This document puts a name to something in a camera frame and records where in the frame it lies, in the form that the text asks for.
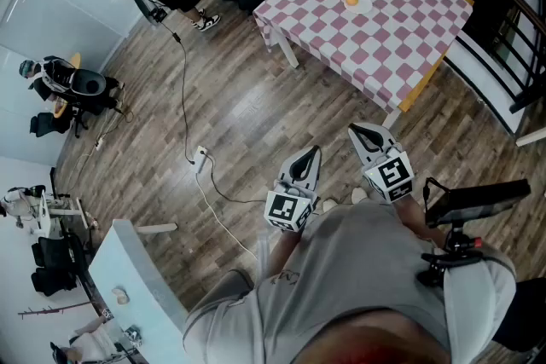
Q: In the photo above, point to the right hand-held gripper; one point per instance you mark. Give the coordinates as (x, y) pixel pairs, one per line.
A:
(392, 177)

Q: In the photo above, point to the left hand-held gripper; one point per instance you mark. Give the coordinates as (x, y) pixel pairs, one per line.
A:
(283, 211)

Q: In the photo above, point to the white plate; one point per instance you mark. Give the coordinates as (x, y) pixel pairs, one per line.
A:
(365, 7)

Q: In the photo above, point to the person's left forearm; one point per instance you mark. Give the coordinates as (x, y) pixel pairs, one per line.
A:
(283, 251)

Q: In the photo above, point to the person's right forearm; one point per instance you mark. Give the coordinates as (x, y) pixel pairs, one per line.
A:
(411, 217)

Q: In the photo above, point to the person's left shoe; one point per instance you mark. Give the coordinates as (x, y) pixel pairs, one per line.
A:
(329, 206)

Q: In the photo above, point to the person's shoe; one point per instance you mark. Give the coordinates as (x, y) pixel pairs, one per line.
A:
(359, 195)
(329, 206)

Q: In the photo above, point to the person's right shoe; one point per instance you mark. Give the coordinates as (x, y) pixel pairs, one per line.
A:
(359, 195)

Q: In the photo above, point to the wooden table with white legs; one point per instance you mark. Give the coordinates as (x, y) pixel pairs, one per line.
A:
(420, 87)

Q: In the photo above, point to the white power strip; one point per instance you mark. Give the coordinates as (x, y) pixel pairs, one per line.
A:
(199, 160)

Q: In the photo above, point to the person's grey shirt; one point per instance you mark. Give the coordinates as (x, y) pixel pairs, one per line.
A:
(341, 268)

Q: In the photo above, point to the pink white checkered tablecloth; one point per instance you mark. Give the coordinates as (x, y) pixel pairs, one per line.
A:
(384, 38)

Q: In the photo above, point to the black rig monitor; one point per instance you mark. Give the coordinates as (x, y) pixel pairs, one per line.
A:
(478, 204)

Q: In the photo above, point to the light wooden side table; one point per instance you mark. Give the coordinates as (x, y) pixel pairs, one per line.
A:
(531, 137)

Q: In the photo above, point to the black railing with wooden handrail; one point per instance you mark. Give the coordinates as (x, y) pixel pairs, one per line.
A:
(529, 98)

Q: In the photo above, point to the white counter table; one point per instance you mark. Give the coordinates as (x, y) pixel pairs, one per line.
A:
(128, 260)

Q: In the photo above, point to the black device box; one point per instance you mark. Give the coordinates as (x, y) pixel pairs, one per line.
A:
(158, 15)

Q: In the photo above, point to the small beige object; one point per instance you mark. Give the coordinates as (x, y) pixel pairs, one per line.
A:
(120, 296)

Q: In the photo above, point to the grey round chair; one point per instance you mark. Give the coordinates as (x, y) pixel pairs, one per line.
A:
(81, 81)

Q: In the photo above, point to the black office chair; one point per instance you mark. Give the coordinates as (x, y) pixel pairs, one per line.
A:
(55, 253)
(47, 123)
(53, 281)

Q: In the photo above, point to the white desk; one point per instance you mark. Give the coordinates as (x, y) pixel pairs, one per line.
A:
(44, 213)

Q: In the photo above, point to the brown branch rack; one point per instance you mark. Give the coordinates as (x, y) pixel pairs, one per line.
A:
(51, 310)

